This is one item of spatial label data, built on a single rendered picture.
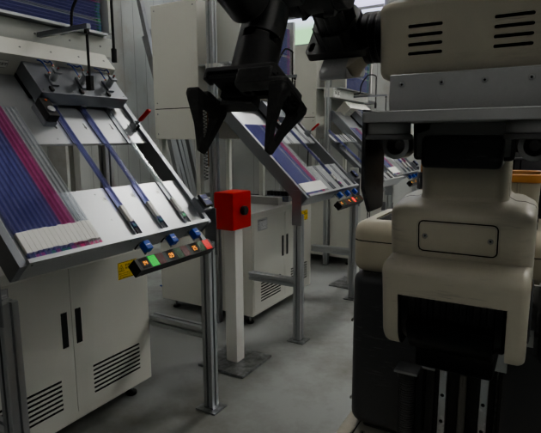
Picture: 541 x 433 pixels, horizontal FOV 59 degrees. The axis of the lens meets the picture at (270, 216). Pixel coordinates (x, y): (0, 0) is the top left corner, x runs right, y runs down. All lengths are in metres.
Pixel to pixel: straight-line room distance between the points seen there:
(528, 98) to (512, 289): 0.28
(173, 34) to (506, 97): 2.23
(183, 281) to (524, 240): 2.28
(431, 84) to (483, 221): 0.23
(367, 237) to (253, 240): 1.44
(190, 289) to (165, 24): 1.47
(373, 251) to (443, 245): 0.33
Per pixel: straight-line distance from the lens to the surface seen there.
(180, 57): 2.76
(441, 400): 1.16
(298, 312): 2.43
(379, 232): 1.13
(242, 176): 7.94
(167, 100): 2.81
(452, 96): 0.79
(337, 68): 0.88
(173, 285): 2.93
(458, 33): 0.83
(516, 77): 0.79
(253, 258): 2.55
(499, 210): 0.83
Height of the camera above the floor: 1.00
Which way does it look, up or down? 9 degrees down
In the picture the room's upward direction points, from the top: straight up
